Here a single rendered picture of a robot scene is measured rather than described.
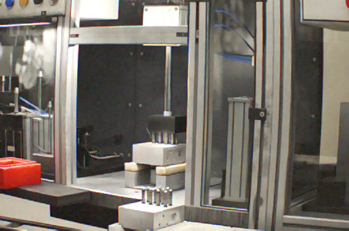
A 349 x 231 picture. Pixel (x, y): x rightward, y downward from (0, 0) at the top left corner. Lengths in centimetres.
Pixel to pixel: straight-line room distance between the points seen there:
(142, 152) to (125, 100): 44
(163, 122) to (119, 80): 43
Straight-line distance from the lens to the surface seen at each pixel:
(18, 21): 204
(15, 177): 193
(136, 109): 236
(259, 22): 167
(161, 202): 168
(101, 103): 244
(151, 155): 196
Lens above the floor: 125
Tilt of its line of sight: 3 degrees down
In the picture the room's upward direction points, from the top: 1 degrees clockwise
